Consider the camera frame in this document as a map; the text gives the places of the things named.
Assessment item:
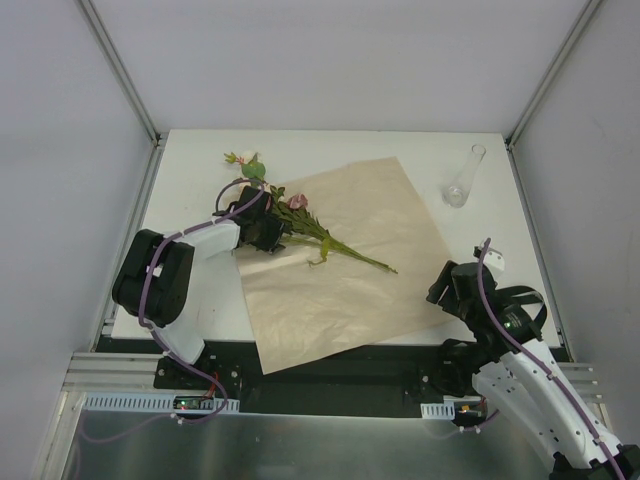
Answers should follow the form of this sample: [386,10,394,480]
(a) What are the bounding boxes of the pink flowers green leaves bunch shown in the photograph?
[214,152,397,273]

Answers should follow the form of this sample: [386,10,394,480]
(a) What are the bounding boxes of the peach wrapping paper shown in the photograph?
[236,157,453,374]

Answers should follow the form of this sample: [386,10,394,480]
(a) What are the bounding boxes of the black printed ribbon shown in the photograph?
[495,285,548,341]

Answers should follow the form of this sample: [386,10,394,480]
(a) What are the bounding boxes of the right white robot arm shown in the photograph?
[426,240,639,479]

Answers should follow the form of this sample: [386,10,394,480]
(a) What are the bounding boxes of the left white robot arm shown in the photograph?
[111,180,285,389]

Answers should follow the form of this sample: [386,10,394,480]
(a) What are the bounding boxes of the clear glass vase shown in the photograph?
[442,144,486,208]

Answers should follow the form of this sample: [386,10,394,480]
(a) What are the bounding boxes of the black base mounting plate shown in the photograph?
[153,337,516,415]

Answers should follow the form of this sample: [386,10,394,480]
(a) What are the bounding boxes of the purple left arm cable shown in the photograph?
[79,179,269,444]

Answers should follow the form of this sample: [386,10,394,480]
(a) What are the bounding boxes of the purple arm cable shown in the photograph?
[79,179,269,444]
[424,237,631,480]

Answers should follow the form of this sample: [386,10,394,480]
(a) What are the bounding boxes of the right white cable duct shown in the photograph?
[420,401,456,421]

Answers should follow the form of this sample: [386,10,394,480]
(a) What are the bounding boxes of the white cable duct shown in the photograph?
[420,401,456,421]
[84,393,240,415]

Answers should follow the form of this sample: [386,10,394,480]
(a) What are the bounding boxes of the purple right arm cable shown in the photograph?
[424,237,631,480]

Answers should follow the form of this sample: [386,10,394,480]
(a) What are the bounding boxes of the left aluminium frame post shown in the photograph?
[74,0,164,147]

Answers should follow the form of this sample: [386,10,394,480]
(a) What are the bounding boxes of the front aluminium rail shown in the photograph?
[63,349,601,404]

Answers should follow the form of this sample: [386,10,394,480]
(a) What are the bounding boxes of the left white cable duct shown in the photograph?
[84,393,240,415]

